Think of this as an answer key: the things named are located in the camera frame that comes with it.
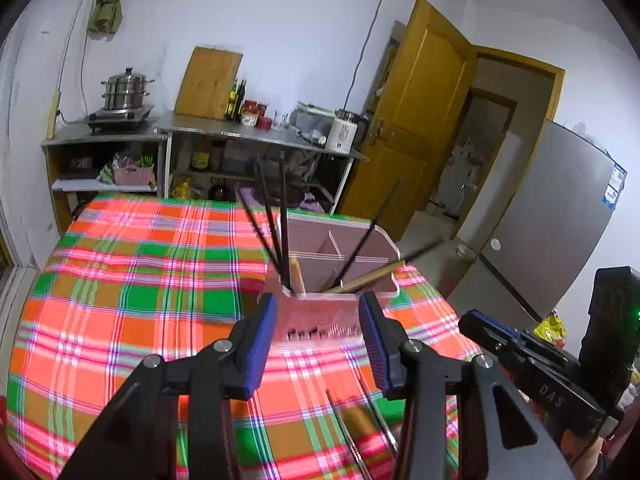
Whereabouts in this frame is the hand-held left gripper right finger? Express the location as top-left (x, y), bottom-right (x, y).
top-left (358, 290), bottom-right (576, 480)

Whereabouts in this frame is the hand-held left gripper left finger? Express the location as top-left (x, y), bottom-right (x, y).
top-left (57, 291), bottom-right (279, 480)

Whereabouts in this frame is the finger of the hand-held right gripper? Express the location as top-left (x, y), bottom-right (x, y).
top-left (495, 347), bottom-right (622, 438)
top-left (458, 309), bottom-right (583, 378)

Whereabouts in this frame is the pink plastic utensil basket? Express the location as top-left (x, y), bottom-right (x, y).
top-left (262, 219), bottom-right (404, 347)

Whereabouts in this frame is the person's right forearm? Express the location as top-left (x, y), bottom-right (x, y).
top-left (570, 430), bottom-right (640, 480)

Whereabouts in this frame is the yellow snack packet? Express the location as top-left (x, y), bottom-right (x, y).
top-left (532, 310), bottom-right (569, 347)

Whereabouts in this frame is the grey fridge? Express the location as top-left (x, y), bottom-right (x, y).
top-left (444, 118), bottom-right (629, 332)

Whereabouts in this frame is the plaid tablecloth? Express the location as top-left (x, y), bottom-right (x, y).
top-left (6, 191), bottom-right (483, 480)

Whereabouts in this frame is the purple cloth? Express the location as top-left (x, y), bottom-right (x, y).
top-left (297, 190), bottom-right (327, 214)

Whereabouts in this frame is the yellow bag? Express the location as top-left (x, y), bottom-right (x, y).
top-left (169, 174), bottom-right (194, 200)

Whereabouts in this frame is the amber oil bottle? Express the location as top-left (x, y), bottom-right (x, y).
top-left (189, 137), bottom-right (212, 171)

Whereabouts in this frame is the white electric kettle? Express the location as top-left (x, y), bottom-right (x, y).
top-left (325, 108), bottom-right (361, 155)

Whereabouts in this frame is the small pink basket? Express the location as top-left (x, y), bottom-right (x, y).
top-left (112, 162), bottom-right (155, 187)

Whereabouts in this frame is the steel kitchen table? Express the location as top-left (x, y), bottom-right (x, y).
top-left (156, 112), bottom-right (370, 217)

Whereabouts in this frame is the wooden door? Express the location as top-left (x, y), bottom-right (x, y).
top-left (337, 0), bottom-right (479, 242)

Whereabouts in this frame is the grey kitchen appliance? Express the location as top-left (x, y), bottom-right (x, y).
top-left (289, 101), bottom-right (337, 137)

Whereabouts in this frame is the wooden cutting board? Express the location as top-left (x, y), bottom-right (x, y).
top-left (173, 46), bottom-right (244, 121)

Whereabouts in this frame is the gas stove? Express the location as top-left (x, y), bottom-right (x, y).
top-left (82, 104), bottom-right (156, 136)

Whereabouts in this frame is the steel steamer pot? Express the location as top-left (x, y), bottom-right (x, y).
top-left (100, 66), bottom-right (155, 111)

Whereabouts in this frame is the black wall cable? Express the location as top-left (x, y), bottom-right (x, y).
top-left (345, 0), bottom-right (392, 112)

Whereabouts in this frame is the yellow wall pipe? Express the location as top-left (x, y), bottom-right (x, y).
top-left (46, 89), bottom-right (62, 142)

